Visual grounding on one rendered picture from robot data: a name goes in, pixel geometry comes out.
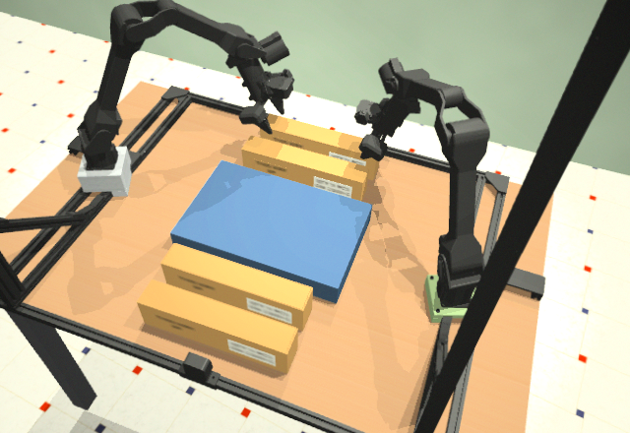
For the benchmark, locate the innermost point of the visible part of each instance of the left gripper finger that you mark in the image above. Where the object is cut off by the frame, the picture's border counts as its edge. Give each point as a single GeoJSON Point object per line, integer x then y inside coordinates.
{"type": "Point", "coordinates": [265, 125]}
{"type": "Point", "coordinates": [278, 103]}

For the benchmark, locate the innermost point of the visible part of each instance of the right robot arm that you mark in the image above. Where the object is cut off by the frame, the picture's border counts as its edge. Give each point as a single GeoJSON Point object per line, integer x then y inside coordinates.
{"type": "Point", "coordinates": [464, 145]}

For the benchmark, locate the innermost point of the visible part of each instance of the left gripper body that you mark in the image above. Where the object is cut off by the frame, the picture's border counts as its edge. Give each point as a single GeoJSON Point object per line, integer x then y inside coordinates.
{"type": "Point", "coordinates": [254, 114]}

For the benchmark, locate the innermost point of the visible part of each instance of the blue raised platform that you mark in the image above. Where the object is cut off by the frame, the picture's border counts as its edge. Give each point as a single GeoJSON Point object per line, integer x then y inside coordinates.
{"type": "Point", "coordinates": [275, 225]}

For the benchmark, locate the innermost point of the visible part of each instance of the tan cardboard box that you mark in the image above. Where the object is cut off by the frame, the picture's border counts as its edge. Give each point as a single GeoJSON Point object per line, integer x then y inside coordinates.
{"type": "Point", "coordinates": [230, 329]}
{"type": "Point", "coordinates": [263, 294]}
{"type": "Point", "coordinates": [318, 140]}
{"type": "Point", "coordinates": [320, 171]}

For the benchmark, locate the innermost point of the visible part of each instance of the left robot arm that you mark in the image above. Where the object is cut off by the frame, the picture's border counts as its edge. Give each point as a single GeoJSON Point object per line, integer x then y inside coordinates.
{"type": "Point", "coordinates": [128, 32]}

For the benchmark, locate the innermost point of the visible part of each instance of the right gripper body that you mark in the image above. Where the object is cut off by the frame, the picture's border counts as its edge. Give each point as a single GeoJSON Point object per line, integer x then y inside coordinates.
{"type": "Point", "coordinates": [375, 146]}

